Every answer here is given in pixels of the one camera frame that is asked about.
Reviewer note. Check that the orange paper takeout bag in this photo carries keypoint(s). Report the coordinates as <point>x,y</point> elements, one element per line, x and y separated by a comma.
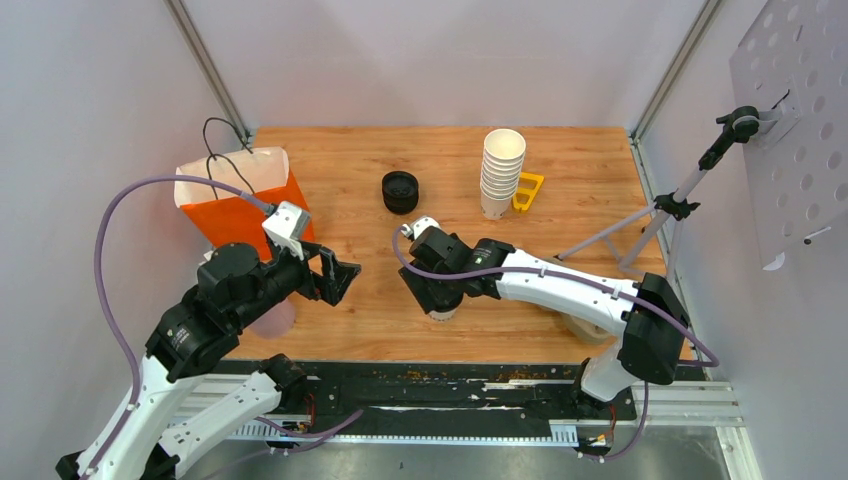
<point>221,216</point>

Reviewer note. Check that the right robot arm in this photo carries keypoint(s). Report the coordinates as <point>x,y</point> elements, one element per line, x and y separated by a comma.
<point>645,318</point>

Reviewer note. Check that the stack of black lids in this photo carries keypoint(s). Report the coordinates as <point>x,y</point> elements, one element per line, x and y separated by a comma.
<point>400,192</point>

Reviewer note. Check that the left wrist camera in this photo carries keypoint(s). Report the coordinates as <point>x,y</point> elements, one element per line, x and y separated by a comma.
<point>286,226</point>

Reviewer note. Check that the pink cup with packets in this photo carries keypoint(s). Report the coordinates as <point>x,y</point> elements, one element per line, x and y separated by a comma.
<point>275,321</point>

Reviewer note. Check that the white paper coffee cup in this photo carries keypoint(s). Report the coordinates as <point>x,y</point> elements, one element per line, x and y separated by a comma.
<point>442,316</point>

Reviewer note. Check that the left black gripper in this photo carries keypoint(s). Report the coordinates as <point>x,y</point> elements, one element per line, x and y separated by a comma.
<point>338,277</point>

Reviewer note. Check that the stack of white paper cups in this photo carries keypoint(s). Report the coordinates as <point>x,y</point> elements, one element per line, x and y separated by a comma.
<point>502,163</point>

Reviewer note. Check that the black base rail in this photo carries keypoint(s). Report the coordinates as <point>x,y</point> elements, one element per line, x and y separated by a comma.
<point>486,403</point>

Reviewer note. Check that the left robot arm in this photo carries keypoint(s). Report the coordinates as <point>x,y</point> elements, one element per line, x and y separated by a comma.
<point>188,343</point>

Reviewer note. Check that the white perforated panel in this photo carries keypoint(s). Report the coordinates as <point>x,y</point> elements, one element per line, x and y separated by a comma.
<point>791,65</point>

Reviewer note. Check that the brown pulp cup carrier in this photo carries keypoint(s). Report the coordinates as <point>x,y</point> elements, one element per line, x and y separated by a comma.
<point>584,330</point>

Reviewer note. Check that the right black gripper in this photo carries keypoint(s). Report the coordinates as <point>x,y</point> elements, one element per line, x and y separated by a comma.
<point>417,286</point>

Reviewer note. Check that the yellow plastic holder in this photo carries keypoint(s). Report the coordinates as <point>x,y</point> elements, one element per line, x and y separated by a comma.
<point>528,188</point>

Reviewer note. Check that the grey tripod stand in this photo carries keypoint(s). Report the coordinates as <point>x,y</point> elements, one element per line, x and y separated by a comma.
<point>738,127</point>

